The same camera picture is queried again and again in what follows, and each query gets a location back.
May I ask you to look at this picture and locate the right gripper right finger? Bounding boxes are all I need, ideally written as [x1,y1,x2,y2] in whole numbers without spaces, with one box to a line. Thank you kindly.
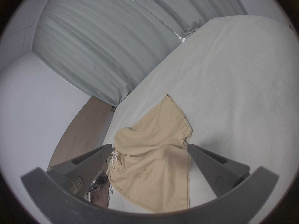
[187,144,251,198]

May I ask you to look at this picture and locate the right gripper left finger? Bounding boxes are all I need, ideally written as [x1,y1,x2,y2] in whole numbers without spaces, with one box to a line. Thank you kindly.
[47,144,113,196]

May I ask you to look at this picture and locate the tan shorts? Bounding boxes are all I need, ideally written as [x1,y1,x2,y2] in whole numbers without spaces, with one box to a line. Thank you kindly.
[106,94,194,214]

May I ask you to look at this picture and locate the bed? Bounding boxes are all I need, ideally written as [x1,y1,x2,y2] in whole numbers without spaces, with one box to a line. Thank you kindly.
[47,15,299,215]

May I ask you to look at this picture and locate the brown garment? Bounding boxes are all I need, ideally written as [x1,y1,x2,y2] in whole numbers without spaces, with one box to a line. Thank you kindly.
[90,183,110,208]

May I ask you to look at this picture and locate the wide grey-green curtain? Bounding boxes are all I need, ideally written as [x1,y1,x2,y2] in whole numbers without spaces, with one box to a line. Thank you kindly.
[31,0,185,107]

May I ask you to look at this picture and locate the narrow grey-green curtain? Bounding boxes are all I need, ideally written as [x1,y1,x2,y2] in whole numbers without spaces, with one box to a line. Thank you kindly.
[112,0,249,37]

